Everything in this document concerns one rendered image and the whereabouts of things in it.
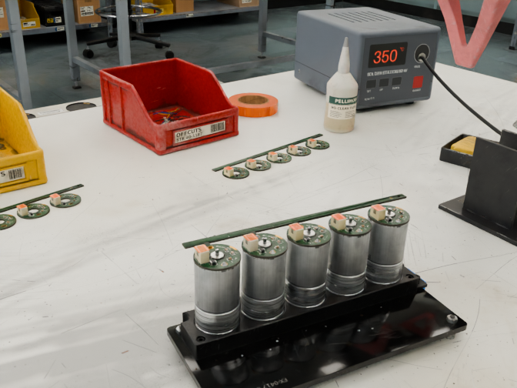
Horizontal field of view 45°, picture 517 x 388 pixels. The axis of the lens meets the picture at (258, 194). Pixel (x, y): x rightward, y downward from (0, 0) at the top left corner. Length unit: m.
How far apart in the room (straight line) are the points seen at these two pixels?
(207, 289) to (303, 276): 0.06
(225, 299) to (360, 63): 0.45
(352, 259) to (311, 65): 0.49
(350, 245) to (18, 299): 0.21
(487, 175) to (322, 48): 0.34
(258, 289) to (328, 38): 0.49
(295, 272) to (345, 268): 0.03
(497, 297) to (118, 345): 0.24
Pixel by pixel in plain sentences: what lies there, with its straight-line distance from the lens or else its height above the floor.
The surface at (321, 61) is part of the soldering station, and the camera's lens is 0.80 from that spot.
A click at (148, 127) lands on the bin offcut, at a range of 0.62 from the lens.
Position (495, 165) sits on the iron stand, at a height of 0.80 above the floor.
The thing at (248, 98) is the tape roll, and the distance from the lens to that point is 0.76.
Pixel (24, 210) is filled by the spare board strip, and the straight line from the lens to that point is 0.52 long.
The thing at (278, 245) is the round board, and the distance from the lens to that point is 0.33.
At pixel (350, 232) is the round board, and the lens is 0.35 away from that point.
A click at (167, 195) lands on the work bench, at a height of 0.75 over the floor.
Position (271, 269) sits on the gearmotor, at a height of 0.80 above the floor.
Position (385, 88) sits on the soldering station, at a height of 0.78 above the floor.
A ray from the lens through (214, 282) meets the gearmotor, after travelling 0.32.
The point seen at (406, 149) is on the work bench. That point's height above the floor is 0.75.
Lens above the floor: 0.98
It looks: 26 degrees down
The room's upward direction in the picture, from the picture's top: 2 degrees clockwise
